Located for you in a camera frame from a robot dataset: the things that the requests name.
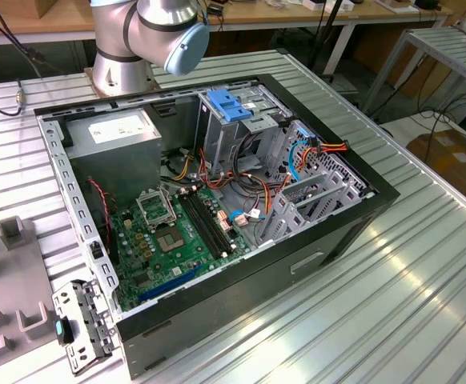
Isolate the grey metal disk bay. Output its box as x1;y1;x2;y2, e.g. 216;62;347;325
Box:
255;118;378;248

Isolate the black RAM slot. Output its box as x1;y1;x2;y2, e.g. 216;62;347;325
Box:
179;190;227;260
188;187;238;256

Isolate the grey metal drive cage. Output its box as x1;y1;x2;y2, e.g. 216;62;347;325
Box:
195;82;294;177

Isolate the metal socket cover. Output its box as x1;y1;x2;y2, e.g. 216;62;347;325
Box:
135;187;177;231

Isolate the CPU socket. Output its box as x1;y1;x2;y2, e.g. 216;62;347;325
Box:
155;226;186;254

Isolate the blue plastic drive latch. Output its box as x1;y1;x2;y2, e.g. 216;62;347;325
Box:
207;88;254;123

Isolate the green motherboard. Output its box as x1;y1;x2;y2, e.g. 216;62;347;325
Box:
108;186;254;313

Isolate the black PC case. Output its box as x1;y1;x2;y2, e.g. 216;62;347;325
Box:
32;73;401;381

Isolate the blue expansion slot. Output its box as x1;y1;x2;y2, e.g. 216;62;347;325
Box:
139;263;204;303

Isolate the grey power supply unit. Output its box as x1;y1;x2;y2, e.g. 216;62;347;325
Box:
62;107;164;209

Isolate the wooden desk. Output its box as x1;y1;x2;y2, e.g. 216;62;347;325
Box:
0;0;454;47

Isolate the black clip with teal tab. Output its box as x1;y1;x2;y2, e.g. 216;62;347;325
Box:
55;317;77;346

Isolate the large cardboard box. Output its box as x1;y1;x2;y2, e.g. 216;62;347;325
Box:
405;128;466;209

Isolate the grey parts rack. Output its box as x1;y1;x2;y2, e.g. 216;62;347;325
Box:
0;215;64;381

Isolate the small brown cardboard box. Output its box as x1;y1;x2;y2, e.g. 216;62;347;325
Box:
34;0;54;19

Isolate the short blue data wire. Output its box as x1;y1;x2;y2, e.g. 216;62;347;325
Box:
229;208;267;227

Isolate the multicolour wire bundle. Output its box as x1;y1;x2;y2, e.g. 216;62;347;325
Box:
172;146;294;219

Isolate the blue flat data wire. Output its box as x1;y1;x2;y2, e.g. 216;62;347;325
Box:
287;127;319;183

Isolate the orange red power wire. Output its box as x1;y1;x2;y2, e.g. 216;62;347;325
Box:
296;138;350;169

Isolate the red black twisted wire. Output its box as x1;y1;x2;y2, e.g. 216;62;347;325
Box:
86;178;113;257

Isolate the metal slot bracket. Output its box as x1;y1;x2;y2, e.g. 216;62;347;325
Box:
51;279;118;377

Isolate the black cable with metal connector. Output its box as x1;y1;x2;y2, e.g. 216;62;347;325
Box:
0;78;26;118

